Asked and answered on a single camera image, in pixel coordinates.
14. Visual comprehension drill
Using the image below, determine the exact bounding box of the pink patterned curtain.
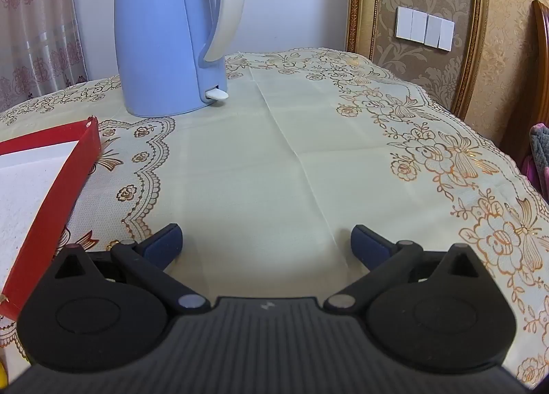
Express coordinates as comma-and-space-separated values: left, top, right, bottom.
0, 0, 89, 114

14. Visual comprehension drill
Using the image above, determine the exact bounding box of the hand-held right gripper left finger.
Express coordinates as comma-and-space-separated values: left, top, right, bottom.
54, 223, 211, 314

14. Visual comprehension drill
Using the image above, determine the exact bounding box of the blue electric kettle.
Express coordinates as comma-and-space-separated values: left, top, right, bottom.
112, 0, 245, 118

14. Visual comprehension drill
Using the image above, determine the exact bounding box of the brown wooden chair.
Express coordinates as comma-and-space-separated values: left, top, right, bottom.
500, 0, 549, 167

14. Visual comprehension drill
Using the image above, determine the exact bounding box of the white wall switch panel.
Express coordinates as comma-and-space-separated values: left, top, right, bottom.
395, 5, 455, 51

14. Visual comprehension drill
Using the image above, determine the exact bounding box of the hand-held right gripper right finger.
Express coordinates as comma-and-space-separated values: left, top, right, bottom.
324, 224, 494, 315

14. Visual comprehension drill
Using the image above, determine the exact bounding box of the cream floral tablecloth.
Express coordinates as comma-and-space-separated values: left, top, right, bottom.
0, 47, 549, 390

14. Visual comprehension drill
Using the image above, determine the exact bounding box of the red and white tray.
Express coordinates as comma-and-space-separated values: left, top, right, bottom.
0, 117, 103, 320

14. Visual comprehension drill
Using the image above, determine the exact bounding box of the grey and pink cloth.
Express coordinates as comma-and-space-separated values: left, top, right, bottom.
521, 121, 549, 206

